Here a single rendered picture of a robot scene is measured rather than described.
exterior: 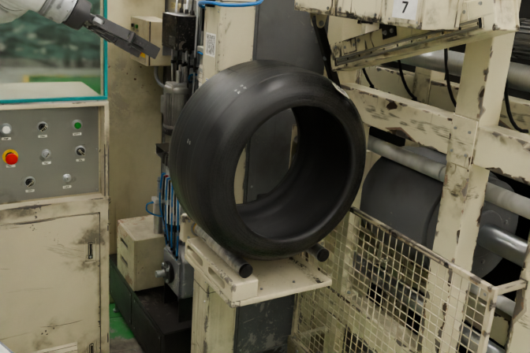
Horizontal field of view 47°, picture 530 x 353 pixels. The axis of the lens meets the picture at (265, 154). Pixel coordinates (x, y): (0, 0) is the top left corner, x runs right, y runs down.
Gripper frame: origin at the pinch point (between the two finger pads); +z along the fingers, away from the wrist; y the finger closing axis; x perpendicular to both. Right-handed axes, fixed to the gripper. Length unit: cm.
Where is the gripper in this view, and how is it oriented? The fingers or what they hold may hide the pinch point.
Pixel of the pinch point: (144, 50)
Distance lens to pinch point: 157.8
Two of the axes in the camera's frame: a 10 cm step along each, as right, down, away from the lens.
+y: 4.8, 1.7, -8.6
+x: 4.3, -9.0, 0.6
